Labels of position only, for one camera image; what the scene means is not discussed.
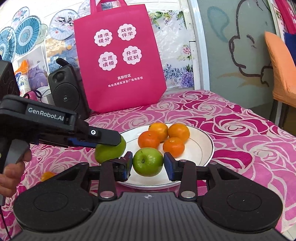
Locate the green apple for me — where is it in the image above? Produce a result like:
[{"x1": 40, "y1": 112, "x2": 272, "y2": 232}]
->
[
  {"x1": 94, "y1": 136, "x2": 126, "y2": 164},
  {"x1": 133, "y1": 148, "x2": 164, "y2": 177}
]

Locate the yellow orange fruit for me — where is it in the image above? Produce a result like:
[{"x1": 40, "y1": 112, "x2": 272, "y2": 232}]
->
[{"x1": 40, "y1": 171, "x2": 56, "y2": 182}]

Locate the wrinkled dark orange tangerine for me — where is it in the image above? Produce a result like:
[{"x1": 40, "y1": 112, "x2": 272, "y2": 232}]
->
[{"x1": 137, "y1": 131, "x2": 160, "y2": 149}]

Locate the person's left hand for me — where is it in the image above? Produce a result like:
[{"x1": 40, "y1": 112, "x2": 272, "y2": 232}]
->
[{"x1": 0, "y1": 150, "x2": 32, "y2": 197}]

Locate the pink thermos bottle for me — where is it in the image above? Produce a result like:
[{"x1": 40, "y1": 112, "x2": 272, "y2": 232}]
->
[{"x1": 23, "y1": 90, "x2": 42, "y2": 101}]

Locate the orange detergent bag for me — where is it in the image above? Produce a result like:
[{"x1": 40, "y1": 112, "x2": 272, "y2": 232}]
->
[{"x1": 15, "y1": 60, "x2": 31, "y2": 97}]

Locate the black speaker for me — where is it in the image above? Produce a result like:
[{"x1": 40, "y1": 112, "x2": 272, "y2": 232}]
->
[{"x1": 48, "y1": 58, "x2": 91, "y2": 120}]

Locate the pink rose tablecloth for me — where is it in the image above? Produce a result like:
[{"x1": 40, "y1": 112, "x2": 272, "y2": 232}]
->
[{"x1": 0, "y1": 89, "x2": 296, "y2": 241}]

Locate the yellow-orange round orange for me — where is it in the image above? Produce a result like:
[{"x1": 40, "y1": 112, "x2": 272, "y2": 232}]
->
[{"x1": 149, "y1": 123, "x2": 169, "y2": 143}]

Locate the magenta tote bag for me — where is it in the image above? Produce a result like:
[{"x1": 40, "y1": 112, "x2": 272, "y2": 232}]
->
[{"x1": 74, "y1": 1, "x2": 167, "y2": 113}]

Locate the small orange tangerine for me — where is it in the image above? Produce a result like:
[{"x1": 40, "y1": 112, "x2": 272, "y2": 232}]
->
[{"x1": 163, "y1": 137, "x2": 185, "y2": 158}]

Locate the orange tangerine back right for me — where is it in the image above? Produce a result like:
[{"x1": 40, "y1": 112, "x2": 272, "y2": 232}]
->
[{"x1": 168, "y1": 123, "x2": 190, "y2": 143}]

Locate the orange covered chair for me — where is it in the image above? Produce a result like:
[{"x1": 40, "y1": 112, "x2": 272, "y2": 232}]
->
[{"x1": 264, "y1": 32, "x2": 296, "y2": 108}]

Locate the blue shopping bag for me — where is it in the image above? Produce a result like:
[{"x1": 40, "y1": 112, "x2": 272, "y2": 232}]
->
[{"x1": 285, "y1": 32, "x2": 296, "y2": 65}]

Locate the pink hanging bag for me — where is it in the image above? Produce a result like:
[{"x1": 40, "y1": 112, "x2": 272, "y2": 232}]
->
[{"x1": 275, "y1": 0, "x2": 296, "y2": 34}]

